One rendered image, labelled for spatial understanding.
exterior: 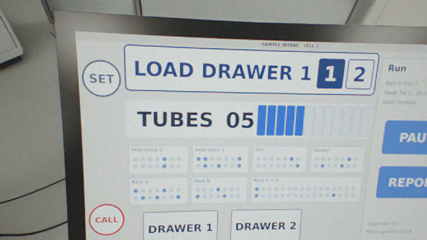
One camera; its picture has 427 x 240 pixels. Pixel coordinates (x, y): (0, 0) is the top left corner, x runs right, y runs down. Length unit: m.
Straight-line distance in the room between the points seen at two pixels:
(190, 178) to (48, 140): 1.52
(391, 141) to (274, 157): 0.15
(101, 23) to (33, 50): 2.10
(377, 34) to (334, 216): 0.23
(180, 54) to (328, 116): 0.20
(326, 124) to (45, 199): 1.44
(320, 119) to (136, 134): 0.22
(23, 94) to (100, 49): 1.80
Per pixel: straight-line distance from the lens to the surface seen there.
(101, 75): 0.36
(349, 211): 0.44
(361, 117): 0.41
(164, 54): 0.34
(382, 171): 0.44
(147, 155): 0.36
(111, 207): 0.39
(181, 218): 0.39
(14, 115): 2.04
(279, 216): 0.41
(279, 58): 0.36
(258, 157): 0.37
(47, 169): 1.74
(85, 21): 0.36
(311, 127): 0.38
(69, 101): 0.37
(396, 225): 0.49
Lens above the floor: 1.38
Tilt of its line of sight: 50 degrees down
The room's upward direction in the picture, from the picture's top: 8 degrees clockwise
